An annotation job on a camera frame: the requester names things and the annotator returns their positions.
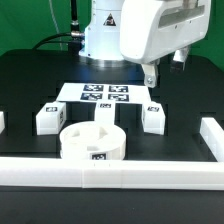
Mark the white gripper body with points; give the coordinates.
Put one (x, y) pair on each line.
(151, 29)

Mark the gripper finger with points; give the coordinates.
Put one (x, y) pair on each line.
(150, 74)
(179, 59)

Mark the paper sheet with markers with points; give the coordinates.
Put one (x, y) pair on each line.
(89, 92)

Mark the white right barrier rail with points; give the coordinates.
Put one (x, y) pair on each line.
(213, 135)

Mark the white barrier rail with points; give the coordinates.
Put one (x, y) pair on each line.
(213, 135)
(42, 172)
(2, 121)

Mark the white left barrier rail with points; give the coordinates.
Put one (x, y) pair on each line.
(2, 121)

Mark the white front barrier rail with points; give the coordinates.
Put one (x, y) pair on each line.
(42, 172)

